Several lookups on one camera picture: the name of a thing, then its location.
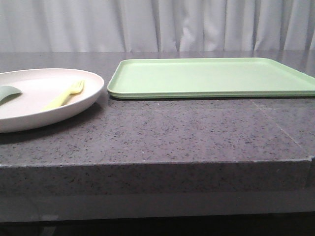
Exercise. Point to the cream round plate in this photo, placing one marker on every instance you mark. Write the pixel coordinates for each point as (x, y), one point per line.
(39, 87)

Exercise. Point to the light green serving tray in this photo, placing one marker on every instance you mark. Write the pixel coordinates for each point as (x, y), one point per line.
(208, 78)

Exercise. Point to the green plastic spoon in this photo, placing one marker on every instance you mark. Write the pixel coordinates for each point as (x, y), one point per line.
(8, 93)

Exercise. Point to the white curtain backdrop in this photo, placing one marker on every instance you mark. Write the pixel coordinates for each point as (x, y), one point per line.
(156, 25)

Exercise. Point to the yellow plastic fork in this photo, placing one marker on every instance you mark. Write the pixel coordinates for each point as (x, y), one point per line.
(75, 88)

